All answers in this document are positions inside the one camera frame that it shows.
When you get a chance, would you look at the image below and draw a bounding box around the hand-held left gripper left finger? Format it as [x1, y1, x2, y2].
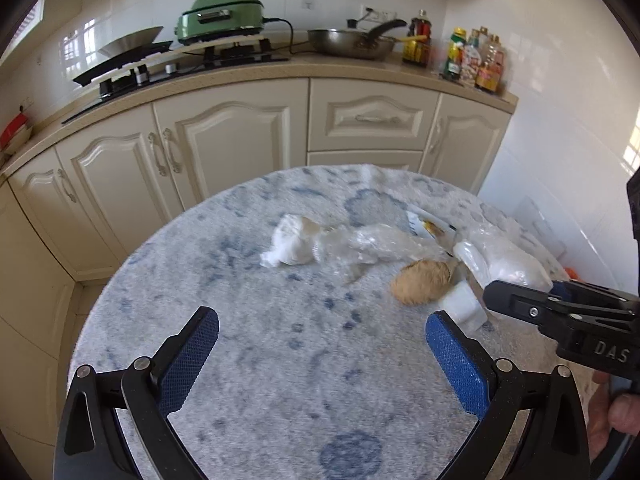
[52, 306, 221, 480]

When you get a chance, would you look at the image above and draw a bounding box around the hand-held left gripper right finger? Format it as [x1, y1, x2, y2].
[425, 310, 592, 480]

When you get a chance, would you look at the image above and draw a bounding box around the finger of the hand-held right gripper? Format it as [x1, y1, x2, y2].
[482, 280, 561, 341]
[550, 280, 640, 312]

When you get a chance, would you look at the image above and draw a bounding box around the white plastic bag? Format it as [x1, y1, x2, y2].
[452, 220, 551, 291]

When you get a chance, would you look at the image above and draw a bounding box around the brown bread roll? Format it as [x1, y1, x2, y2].
[390, 259, 453, 307]

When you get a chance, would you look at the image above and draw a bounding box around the yellow white snack wrapper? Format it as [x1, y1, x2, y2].
[407, 207, 458, 248]

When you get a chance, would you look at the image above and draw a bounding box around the clear plastic wrap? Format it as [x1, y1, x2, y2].
[312, 222, 446, 283]

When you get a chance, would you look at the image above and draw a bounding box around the person's right hand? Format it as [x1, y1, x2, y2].
[587, 367, 640, 463]

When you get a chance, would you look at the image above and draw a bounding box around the cream cabinet door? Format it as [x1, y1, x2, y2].
[55, 105, 186, 276]
[7, 147, 123, 281]
[420, 92, 513, 194]
[152, 78, 311, 211]

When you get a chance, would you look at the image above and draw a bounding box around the cream cabinet drawer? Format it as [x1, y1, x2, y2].
[308, 78, 441, 153]
[307, 150, 426, 174]

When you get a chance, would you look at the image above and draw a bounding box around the orange cooking oil bottle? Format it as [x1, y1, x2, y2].
[475, 30, 506, 95]

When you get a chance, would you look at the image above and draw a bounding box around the white label bottle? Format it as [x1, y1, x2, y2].
[462, 30, 483, 86]

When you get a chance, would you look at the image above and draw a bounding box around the green label sauce bottle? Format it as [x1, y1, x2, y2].
[442, 27, 468, 81]

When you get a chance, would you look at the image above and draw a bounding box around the dark sauce bottle red label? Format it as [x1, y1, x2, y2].
[402, 9, 432, 68]

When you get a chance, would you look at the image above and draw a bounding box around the black gas stove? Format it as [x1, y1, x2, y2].
[60, 40, 291, 126]

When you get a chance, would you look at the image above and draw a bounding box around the red white bowl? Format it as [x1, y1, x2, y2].
[0, 110, 33, 149]

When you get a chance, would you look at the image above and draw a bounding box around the beige kitchen countertop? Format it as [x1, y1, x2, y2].
[0, 52, 520, 177]

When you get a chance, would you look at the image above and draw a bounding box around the green electric cooker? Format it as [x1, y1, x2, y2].
[175, 0, 266, 47]

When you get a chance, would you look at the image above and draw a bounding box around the window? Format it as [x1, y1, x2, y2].
[15, 0, 47, 47]

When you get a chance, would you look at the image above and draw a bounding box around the steel wok with black handle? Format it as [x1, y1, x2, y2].
[306, 19, 408, 61]

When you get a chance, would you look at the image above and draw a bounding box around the white wall socket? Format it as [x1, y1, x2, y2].
[360, 4, 398, 22]

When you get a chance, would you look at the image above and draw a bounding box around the black power cable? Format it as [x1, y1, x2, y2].
[262, 17, 311, 56]

